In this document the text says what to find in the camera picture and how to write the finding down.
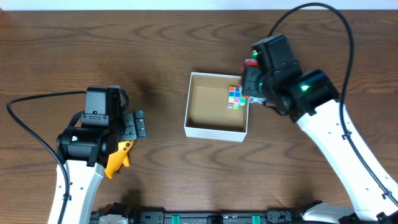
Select red toy car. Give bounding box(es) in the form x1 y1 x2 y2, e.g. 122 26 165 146
239 58 266 105

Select white cardboard box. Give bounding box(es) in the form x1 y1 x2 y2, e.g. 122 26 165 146
184 72 249 142

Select colourful puzzle cube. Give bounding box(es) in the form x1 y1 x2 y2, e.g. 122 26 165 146
227 86 248 110

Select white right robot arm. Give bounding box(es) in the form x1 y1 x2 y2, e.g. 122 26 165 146
241 59 397 223

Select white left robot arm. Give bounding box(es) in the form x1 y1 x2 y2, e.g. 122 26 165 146
48 110 147 223

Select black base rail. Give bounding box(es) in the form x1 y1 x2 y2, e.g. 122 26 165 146
88 203 306 224

